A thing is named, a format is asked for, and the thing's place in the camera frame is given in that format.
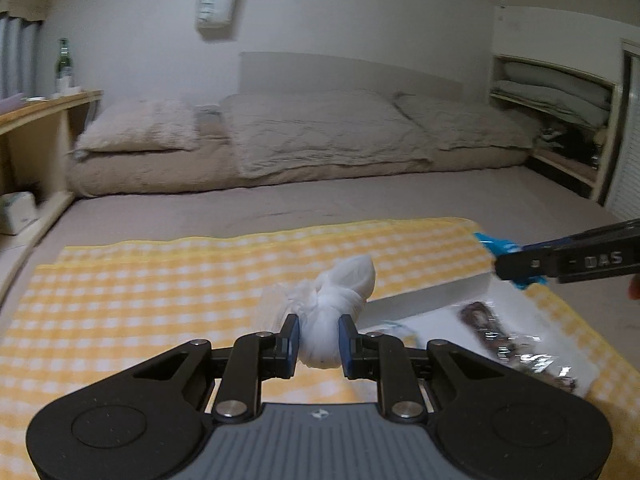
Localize white knotted cloth bundle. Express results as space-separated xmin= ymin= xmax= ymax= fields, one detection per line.
xmin=253 ymin=255 xmax=375 ymax=370

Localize blue foil packet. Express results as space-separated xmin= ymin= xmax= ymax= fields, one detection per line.
xmin=473 ymin=231 xmax=549 ymax=291

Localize bagged brown cable coil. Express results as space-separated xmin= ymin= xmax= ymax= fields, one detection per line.
xmin=456 ymin=300 xmax=582 ymax=394

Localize white blue medicine sachet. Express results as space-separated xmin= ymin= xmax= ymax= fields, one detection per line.
xmin=366 ymin=321 xmax=421 ymax=348

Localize grey bed sheet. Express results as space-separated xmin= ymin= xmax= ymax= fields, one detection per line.
xmin=1 ymin=167 xmax=616 ymax=328

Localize white cardboard box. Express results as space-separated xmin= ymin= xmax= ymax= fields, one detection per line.
xmin=356 ymin=273 xmax=599 ymax=398

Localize right wooden shelf unit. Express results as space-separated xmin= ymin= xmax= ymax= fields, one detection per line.
xmin=488 ymin=54 xmax=622 ymax=203

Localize yellow white checkered cloth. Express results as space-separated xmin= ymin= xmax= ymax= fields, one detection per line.
xmin=0 ymin=216 xmax=640 ymax=480

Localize beige quilted duvet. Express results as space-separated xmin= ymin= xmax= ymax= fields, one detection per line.
xmin=66 ymin=90 xmax=533 ymax=197

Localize fluffy cream pillow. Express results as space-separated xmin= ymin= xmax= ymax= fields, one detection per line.
xmin=75 ymin=100 xmax=200 ymax=154

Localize white tissue box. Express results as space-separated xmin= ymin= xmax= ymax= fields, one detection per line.
xmin=0 ymin=192 xmax=39 ymax=235

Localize white bed headboard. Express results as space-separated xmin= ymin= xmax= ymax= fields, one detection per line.
xmin=239 ymin=52 xmax=463 ymax=101

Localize wooden side shelf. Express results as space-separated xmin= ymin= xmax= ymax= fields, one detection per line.
xmin=1 ymin=90 xmax=103 ymax=297

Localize green glass bottle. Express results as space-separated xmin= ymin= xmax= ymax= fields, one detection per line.
xmin=55 ymin=38 xmax=74 ymax=96

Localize grey window curtain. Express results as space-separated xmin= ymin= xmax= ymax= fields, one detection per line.
xmin=0 ymin=13 xmax=41 ymax=99

